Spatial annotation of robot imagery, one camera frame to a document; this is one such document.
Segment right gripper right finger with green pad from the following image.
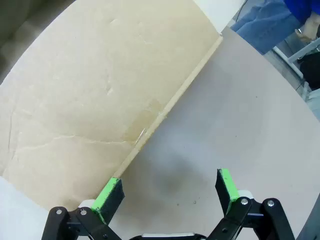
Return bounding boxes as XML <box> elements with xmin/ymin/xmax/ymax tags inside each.
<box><xmin>207</xmin><ymin>168</ymin><xmax>296</xmax><ymax>240</ymax></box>

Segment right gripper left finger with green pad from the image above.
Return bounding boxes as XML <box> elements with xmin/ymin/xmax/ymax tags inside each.
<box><xmin>44</xmin><ymin>176</ymin><xmax>126</xmax><ymax>240</ymax></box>

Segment brown cardboard box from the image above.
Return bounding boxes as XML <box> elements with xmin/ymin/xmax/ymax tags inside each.
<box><xmin>0</xmin><ymin>0</ymin><xmax>224</xmax><ymax>212</ymax></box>

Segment person's left forearm blue sleeve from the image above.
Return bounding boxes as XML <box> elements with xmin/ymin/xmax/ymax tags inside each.
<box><xmin>284</xmin><ymin>0</ymin><xmax>320</xmax><ymax>25</ymax></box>

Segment person's left hand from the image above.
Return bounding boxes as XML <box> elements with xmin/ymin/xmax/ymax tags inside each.
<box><xmin>299</xmin><ymin>12</ymin><xmax>320</xmax><ymax>43</ymax></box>

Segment person's blue jeans legs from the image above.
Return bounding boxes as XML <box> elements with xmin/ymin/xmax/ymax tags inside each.
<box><xmin>229</xmin><ymin>0</ymin><xmax>301</xmax><ymax>55</ymax></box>

